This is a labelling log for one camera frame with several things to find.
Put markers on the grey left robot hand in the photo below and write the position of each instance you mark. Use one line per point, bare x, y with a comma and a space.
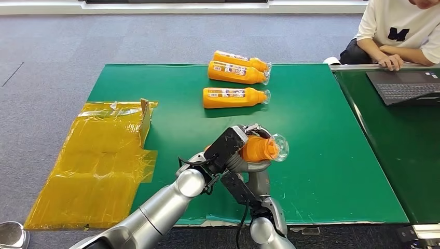
256, 129

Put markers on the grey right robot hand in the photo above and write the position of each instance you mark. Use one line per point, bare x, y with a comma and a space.
259, 184

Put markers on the orange Tide detergent bottle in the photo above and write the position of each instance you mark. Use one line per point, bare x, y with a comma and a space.
259, 149

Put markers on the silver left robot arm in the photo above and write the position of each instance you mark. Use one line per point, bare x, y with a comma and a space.
161, 209

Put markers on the large green covered table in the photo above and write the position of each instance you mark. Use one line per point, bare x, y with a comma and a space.
316, 137

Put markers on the clear tape scrap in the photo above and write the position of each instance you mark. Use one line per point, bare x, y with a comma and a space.
305, 231

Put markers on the white shoe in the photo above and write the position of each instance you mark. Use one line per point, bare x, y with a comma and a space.
331, 61

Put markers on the dark green side table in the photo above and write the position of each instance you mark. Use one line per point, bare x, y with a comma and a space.
405, 154

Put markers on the dark grey laptop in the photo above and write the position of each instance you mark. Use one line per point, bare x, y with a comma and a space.
404, 89

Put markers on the yellow taped flat cardboard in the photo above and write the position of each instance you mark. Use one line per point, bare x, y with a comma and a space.
92, 165

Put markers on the person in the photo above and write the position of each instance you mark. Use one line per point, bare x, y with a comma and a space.
398, 27

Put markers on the round shiny metal dome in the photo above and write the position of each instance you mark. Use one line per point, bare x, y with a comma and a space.
12, 236

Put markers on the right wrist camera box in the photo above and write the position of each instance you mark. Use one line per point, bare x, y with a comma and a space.
239, 187

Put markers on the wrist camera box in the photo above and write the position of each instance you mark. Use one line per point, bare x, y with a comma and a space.
225, 147
239, 187

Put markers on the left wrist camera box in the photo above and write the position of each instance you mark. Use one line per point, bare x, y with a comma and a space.
225, 147

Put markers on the metal bracket with black block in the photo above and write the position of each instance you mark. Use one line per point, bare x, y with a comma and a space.
419, 236

